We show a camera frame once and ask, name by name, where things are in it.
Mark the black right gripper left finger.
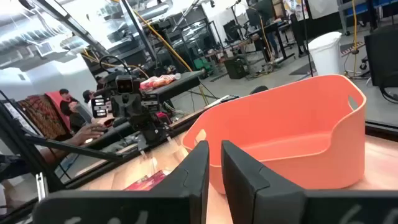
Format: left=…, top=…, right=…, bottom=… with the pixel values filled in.
left=32, top=140, right=210, bottom=224

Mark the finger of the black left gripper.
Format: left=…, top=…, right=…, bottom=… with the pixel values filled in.
left=129, top=118, right=150, bottom=151
left=149, top=119, right=171, bottom=146

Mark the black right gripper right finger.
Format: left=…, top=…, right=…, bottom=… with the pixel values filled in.
left=221, top=140, right=398, bottom=224

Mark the red popcorn bag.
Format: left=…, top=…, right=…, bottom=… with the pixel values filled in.
left=124, top=170, right=167, bottom=192

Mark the person's forearm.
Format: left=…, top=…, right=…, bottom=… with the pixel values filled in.
left=39, top=141, right=78, bottom=166

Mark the person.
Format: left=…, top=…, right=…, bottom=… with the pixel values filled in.
left=82, top=89, right=97, bottom=113
left=58, top=88, right=86, bottom=133

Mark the person's hand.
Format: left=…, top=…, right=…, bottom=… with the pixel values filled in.
left=72, top=123, right=108, bottom=146

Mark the black side table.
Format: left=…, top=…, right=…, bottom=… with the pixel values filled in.
left=141, top=70, right=206, bottom=103

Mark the red cloth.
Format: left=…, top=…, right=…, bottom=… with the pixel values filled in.
left=45, top=91, right=72, bottom=131

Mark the green box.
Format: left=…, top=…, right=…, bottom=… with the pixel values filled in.
left=193, top=57, right=214, bottom=75

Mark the dark patterned fabric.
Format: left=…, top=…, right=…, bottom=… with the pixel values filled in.
left=17, top=95, right=72, bottom=141

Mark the orange plastic basket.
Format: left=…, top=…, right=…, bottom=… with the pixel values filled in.
left=182, top=73, right=367, bottom=195

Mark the black floor bin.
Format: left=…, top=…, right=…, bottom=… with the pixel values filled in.
left=223, top=55, right=248, bottom=80

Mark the black desk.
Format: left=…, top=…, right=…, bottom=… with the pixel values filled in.
left=245, top=21, right=296, bottom=63

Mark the white trash bin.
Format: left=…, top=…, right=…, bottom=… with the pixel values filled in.
left=307, top=30, right=345, bottom=77

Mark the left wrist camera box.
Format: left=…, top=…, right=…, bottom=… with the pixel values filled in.
left=114, top=74, right=141, bottom=94

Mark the black cable loop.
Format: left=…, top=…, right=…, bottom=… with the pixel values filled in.
left=98, top=55, right=133, bottom=75

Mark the black frame bar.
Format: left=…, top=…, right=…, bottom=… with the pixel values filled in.
left=24, top=136, right=125, bottom=162

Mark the thick yellow cable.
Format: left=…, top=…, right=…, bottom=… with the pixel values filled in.
left=133, top=9, right=209, bottom=105

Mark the black frame strut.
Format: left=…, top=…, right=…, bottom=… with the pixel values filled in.
left=0, top=90, right=66, bottom=194

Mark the yellow hanging cable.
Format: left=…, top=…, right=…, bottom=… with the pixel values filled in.
left=351, top=0, right=358, bottom=77

